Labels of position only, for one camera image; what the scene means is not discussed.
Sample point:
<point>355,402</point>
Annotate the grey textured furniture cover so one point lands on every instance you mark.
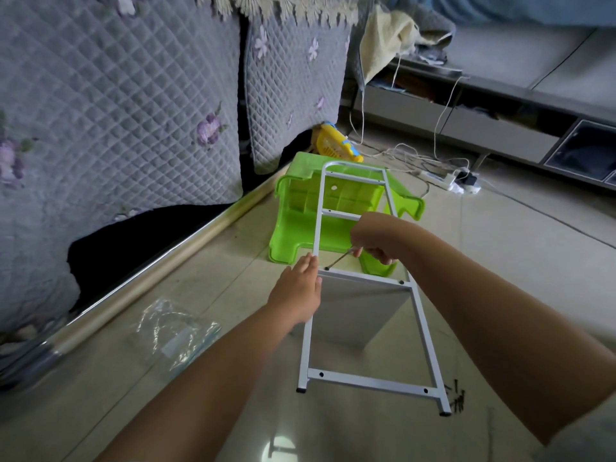
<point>115,139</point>

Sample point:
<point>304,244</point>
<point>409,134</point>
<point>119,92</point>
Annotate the person's left hand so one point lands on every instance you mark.
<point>296,295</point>

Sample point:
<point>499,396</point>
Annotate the white wooden board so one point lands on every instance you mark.
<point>356,312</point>

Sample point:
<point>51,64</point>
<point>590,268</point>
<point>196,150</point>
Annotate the person's left forearm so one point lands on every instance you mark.
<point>202,389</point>

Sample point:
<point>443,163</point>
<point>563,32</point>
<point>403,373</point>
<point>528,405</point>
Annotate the white metal frame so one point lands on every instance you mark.
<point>371,383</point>

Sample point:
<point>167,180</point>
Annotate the chrome metal base rail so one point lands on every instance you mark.
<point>144,274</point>

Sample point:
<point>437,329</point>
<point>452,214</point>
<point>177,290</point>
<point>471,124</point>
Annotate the yellow plastic basket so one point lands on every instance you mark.
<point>335,141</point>

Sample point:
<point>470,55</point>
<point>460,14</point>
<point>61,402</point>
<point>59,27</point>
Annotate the person's right hand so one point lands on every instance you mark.
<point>380,235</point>

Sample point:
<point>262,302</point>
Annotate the pile of pale cloth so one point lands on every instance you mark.
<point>390,38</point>

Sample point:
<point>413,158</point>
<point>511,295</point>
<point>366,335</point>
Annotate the clear plastic screw bag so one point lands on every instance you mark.
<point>178,334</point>

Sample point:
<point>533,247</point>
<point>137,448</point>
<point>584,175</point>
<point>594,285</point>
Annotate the blue cloth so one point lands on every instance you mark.
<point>510,6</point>

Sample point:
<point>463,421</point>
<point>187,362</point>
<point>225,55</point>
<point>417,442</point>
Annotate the green plastic stool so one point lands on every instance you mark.
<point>289,216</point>

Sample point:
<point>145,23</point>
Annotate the pile of black screws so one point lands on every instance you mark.
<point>457,396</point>

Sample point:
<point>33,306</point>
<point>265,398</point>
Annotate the person's right forearm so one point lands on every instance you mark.
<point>510,332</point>

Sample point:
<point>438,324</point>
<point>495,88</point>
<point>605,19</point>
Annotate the white power strip with plugs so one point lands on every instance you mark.
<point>469,183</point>

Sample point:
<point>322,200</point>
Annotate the long white power strip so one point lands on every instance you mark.
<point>440,178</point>

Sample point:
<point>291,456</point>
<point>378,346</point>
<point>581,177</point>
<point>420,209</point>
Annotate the grey marble TV cabinet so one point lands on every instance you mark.
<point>510,101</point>

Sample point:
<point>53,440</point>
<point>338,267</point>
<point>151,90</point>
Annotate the person's white shirt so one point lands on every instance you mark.
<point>587,438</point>

